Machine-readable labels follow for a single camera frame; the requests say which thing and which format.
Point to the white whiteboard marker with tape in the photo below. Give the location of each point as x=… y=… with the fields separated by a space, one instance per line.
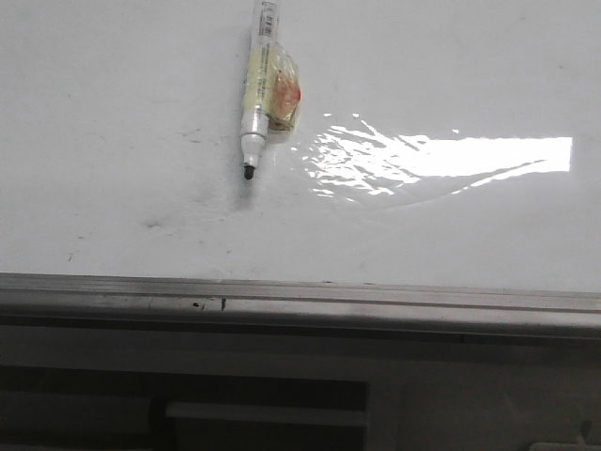
x=272 y=92

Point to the white whiteboard with aluminium frame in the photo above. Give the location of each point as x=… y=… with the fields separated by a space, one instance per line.
x=444 y=174

